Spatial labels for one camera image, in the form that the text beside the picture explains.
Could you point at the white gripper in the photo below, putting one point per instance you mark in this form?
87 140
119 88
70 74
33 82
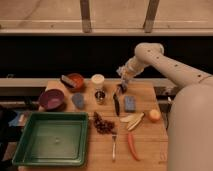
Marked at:
125 73

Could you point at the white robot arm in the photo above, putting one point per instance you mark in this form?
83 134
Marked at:
190 130

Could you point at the orange bowl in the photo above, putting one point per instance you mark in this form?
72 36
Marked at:
79 81

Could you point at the purple bowl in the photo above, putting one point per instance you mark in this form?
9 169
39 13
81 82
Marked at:
51 99

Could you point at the blue sponge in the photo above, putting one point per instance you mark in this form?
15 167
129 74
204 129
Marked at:
129 104

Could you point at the small metal cup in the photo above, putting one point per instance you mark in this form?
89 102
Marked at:
100 96

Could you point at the yellow banana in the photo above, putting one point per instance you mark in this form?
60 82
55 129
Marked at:
132 120

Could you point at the orange fruit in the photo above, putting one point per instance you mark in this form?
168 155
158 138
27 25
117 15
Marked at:
154 115

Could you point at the blue stone-shaped object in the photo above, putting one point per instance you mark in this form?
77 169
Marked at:
78 100

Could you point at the bunch of dark grapes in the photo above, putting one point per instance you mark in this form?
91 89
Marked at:
103 126

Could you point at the dark sponge block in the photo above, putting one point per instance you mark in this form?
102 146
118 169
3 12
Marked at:
68 81

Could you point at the silver fork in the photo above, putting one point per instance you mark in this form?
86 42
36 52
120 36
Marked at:
114 136

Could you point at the orange carrot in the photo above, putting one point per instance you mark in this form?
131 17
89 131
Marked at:
131 146

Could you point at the green plastic tray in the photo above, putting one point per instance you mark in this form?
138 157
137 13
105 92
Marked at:
53 139

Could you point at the blue object on floor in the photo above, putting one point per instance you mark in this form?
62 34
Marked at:
20 119

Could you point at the black handled peeler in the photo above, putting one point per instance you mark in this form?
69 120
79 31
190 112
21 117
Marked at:
120 89

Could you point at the right metal window post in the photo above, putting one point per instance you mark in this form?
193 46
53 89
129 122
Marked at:
150 15

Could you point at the metal window post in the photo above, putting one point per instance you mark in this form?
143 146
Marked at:
150 15
85 16

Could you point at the left metal window post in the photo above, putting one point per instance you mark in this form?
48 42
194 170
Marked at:
85 16

